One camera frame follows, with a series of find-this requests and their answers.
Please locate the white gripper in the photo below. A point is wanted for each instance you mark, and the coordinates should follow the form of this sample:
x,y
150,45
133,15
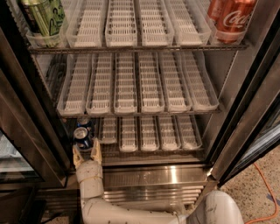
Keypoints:
x,y
88,169

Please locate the blue pepsi can front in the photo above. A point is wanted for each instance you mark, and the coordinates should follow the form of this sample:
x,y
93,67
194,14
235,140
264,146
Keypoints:
x,y
82,138

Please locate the blue pepsi can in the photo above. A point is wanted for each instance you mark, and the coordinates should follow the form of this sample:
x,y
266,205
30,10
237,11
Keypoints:
x,y
82,138
87,123

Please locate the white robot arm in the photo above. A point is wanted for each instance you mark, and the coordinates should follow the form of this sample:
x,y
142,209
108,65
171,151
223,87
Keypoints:
x,y
217,207

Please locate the blue pepsi can rear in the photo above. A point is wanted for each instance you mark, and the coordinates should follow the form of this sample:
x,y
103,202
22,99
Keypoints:
x,y
87,123

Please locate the clear can tray bottom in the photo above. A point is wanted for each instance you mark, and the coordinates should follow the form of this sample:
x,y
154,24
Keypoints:
x,y
128,134

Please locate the clear can tray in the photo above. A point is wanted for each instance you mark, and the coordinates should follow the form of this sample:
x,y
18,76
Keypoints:
x,y
128,134
121,26
125,99

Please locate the left glass fridge door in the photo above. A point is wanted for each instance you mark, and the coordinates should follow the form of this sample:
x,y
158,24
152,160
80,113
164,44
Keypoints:
x,y
42,161

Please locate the glass fridge door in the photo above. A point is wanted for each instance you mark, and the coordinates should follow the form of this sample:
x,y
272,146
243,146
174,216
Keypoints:
x,y
42,161
243,130

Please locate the clear can tray middle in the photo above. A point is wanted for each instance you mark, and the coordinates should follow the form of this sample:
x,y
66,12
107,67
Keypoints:
x,y
125,99

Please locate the steel fridge base grille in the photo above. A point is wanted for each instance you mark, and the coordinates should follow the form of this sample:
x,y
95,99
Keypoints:
x,y
138,187

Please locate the clear can tray top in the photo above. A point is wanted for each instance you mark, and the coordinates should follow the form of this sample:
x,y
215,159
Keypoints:
x,y
121,26

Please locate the green soda can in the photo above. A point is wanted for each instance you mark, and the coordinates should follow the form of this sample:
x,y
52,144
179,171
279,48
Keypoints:
x,y
45,19

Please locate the right glass fridge door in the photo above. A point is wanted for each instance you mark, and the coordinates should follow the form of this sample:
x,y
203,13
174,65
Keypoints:
x,y
243,130

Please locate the red coca-cola can rear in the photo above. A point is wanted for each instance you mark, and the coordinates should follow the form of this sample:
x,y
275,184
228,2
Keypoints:
x,y
215,9

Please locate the red coca-cola can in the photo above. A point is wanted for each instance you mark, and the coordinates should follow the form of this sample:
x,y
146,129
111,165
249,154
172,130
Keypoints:
x,y
215,9
233,18

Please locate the red coca-cola can front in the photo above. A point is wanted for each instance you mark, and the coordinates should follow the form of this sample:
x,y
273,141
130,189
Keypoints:
x,y
233,18

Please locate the bottom wire fridge shelf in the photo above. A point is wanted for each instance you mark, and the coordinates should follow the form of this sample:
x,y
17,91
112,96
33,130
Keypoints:
x,y
111,155

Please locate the wire fridge shelf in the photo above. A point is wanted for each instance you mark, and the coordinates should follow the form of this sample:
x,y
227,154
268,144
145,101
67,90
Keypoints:
x,y
111,155
164,113
136,49

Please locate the top wire fridge shelf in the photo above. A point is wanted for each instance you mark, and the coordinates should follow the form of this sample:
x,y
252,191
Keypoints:
x,y
136,49

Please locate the middle wire fridge shelf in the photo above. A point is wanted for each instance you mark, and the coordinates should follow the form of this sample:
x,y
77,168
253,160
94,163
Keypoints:
x,y
164,113

